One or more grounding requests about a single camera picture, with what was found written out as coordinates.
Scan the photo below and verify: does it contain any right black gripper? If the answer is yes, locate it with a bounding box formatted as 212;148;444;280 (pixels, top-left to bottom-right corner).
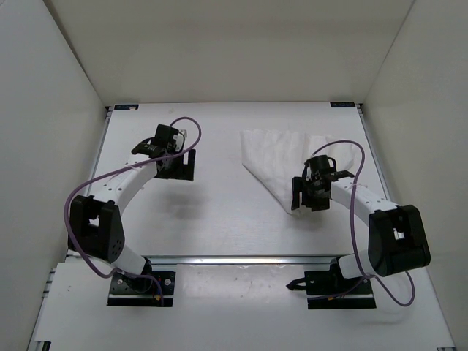
292;177;328;211

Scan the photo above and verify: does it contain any white skirt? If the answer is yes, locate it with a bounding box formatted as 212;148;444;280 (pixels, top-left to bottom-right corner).
240;129;337;216

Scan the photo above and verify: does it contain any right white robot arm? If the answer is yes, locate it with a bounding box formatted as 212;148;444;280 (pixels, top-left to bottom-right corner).
291;155;431;293

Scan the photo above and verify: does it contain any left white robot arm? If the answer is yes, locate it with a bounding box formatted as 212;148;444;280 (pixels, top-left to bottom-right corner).
66;124;196;291

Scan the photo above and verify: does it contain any right blue corner label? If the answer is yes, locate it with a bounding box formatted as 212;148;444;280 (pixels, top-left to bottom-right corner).
330;102;355;108

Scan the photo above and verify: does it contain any blue corner label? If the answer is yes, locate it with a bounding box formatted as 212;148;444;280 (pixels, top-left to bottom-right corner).
330;102;355;108
113;104;139;110

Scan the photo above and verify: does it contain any left blue corner label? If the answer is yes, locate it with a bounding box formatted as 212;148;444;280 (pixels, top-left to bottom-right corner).
113;104;139;110

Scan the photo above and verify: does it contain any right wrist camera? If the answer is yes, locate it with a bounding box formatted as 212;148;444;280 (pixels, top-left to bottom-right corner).
326;170;355;182

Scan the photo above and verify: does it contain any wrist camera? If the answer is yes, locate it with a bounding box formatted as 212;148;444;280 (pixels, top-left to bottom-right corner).
326;170;355;182
131;137;161;158

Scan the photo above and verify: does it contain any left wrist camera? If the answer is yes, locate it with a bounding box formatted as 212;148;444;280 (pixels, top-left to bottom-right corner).
131;137;161;158

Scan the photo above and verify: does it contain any aluminium front rail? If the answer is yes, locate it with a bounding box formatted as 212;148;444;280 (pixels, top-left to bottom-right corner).
148;255;337;266

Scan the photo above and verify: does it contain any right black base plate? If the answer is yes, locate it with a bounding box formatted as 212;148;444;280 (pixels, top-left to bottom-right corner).
286;258;377;310

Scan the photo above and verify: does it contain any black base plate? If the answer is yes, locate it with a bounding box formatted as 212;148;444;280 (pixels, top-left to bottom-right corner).
107;271;176;307
286;258;377;310

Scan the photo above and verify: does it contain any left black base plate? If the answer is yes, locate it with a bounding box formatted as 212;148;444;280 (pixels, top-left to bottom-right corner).
107;271;176;307

